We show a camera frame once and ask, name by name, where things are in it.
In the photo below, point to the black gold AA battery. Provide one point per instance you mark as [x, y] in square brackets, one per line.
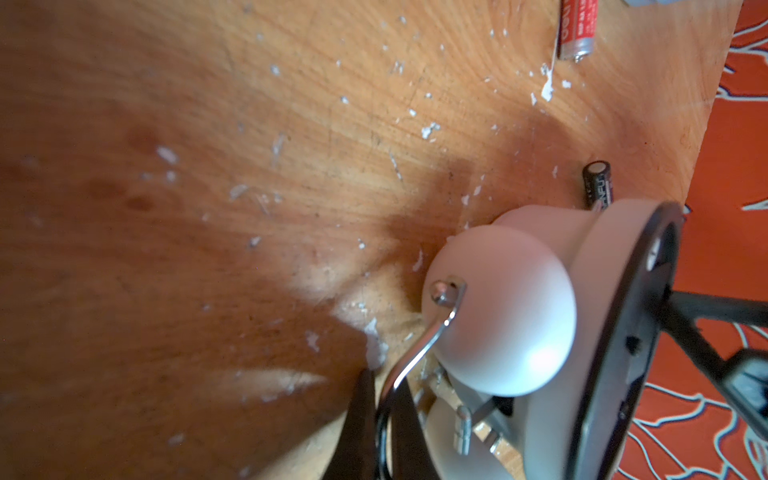
[598, 187]

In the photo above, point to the white twin-bell alarm clock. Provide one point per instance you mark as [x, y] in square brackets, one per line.
[546, 322]

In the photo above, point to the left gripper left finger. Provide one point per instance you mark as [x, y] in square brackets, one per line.
[355, 454]

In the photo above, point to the light blue square alarm clock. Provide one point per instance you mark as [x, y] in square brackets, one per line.
[641, 3]

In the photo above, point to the red AAA battery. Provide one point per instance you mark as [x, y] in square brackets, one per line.
[577, 28]

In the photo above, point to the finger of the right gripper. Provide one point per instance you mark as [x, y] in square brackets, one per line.
[741, 379]

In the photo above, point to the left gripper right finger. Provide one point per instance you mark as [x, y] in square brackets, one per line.
[410, 455]

